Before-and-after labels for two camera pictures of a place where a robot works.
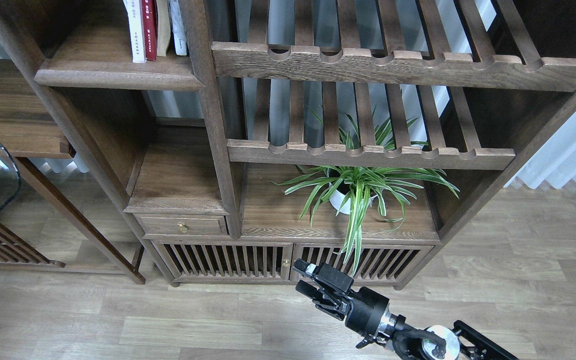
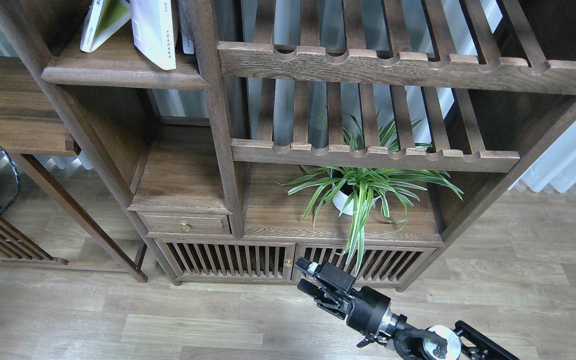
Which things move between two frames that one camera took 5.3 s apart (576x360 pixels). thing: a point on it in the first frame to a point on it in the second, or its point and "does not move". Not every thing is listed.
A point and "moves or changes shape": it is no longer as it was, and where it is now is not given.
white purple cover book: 133,10 moves or changes shape
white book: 178,31 to 187,19
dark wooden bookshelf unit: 250,135 does not move
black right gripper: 364,312 does not move
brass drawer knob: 183,227 does not move
